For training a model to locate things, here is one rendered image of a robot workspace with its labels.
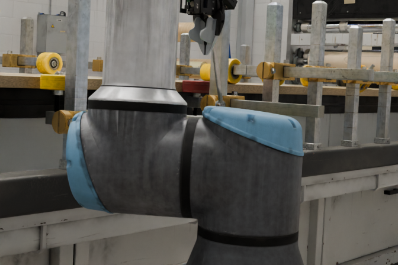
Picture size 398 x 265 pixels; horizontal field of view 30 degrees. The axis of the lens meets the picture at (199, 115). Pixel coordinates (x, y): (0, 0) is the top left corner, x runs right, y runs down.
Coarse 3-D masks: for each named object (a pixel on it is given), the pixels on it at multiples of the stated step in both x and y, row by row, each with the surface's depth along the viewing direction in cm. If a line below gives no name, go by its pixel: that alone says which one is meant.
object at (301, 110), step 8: (200, 96) 210; (192, 104) 210; (232, 104) 201; (240, 104) 199; (248, 104) 198; (256, 104) 196; (264, 104) 194; (272, 104) 193; (280, 104) 191; (288, 104) 190; (296, 104) 188; (304, 104) 190; (272, 112) 193; (280, 112) 191; (288, 112) 190; (296, 112) 188; (304, 112) 187; (312, 112) 185; (320, 112) 185
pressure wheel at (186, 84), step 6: (186, 84) 208; (192, 84) 207; (198, 84) 207; (204, 84) 208; (186, 90) 208; (192, 90) 207; (198, 90) 207; (204, 90) 208; (192, 96) 210; (198, 96) 210
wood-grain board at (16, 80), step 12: (0, 72) 257; (0, 84) 166; (12, 84) 168; (24, 84) 171; (36, 84) 173; (96, 84) 188; (180, 84) 212; (228, 84) 229; (240, 84) 239; (252, 84) 267; (396, 96) 320
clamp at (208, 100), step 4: (204, 96) 198; (208, 96) 197; (212, 96) 197; (216, 96) 198; (224, 96) 199; (228, 96) 201; (232, 96) 202; (236, 96) 203; (240, 96) 205; (244, 96) 206; (204, 100) 198; (208, 100) 197; (212, 100) 197; (216, 100) 197; (224, 100) 200; (228, 100) 201; (200, 104) 199; (204, 104) 198; (208, 104) 197; (212, 104) 197; (228, 104) 201
